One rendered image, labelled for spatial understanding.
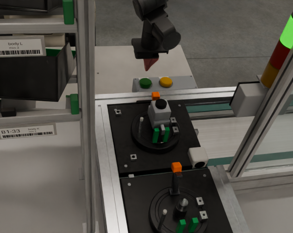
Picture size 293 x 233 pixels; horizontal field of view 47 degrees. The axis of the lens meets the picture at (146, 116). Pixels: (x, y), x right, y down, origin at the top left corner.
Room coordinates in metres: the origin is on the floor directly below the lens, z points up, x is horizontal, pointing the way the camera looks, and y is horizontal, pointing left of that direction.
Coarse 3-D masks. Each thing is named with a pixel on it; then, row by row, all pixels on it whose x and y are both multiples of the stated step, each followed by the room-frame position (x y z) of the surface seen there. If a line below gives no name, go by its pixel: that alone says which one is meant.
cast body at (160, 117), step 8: (152, 104) 0.61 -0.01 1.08; (160, 104) 0.61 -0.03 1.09; (152, 112) 0.60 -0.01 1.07; (160, 112) 0.59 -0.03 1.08; (168, 112) 0.60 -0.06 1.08; (152, 120) 0.59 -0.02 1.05; (160, 120) 0.59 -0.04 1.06; (168, 120) 0.59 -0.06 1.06; (152, 128) 0.58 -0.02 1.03; (160, 128) 0.58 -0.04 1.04
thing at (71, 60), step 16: (64, 48) 0.45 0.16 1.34; (0, 64) 0.38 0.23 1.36; (16, 64) 0.38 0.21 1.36; (32, 64) 0.38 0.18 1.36; (48, 64) 0.39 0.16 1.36; (64, 64) 0.44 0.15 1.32; (0, 80) 0.36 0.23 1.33; (16, 80) 0.37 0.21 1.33; (32, 80) 0.37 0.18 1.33; (48, 80) 0.38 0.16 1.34; (64, 80) 0.43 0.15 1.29; (0, 96) 0.35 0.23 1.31; (16, 96) 0.36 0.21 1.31; (32, 96) 0.36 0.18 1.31; (48, 96) 0.37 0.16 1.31
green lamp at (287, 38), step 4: (288, 20) 0.57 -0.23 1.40; (292, 20) 0.55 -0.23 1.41; (288, 24) 0.56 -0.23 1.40; (292, 24) 0.55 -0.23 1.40; (288, 28) 0.55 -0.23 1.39; (292, 28) 0.55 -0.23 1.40; (284, 32) 0.56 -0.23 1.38; (288, 32) 0.55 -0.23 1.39; (292, 32) 0.54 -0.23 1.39; (284, 36) 0.55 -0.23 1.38; (288, 36) 0.55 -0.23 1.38; (292, 36) 0.54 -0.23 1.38; (280, 40) 0.56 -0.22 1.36; (284, 40) 0.55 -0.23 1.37; (288, 40) 0.54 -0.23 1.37; (292, 40) 0.54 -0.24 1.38; (284, 44) 0.55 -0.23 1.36; (288, 44) 0.54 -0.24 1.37; (292, 44) 0.54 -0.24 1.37
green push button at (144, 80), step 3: (144, 78) 0.84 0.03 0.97; (147, 78) 0.84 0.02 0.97; (141, 81) 0.82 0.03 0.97; (144, 81) 0.82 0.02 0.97; (147, 81) 0.83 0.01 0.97; (150, 81) 0.83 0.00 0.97; (141, 84) 0.81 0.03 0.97; (144, 84) 0.81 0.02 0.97; (147, 84) 0.81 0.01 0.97; (150, 84) 0.82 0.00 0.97; (144, 87) 0.80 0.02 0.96; (147, 87) 0.81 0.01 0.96
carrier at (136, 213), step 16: (144, 176) 0.47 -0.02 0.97; (160, 176) 0.47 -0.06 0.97; (192, 176) 0.49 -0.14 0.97; (208, 176) 0.50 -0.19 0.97; (128, 192) 0.41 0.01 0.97; (144, 192) 0.42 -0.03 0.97; (160, 192) 0.42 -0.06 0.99; (176, 192) 0.42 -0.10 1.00; (192, 192) 0.43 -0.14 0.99; (208, 192) 0.45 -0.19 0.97; (128, 208) 0.37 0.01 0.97; (144, 208) 0.38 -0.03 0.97; (160, 208) 0.37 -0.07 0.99; (176, 208) 0.36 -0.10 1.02; (192, 208) 0.39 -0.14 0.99; (208, 208) 0.41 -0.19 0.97; (128, 224) 0.33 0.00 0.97; (144, 224) 0.34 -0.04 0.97; (160, 224) 0.32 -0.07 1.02; (176, 224) 0.34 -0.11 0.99; (192, 224) 0.33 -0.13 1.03; (208, 224) 0.37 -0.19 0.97; (224, 224) 0.37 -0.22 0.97
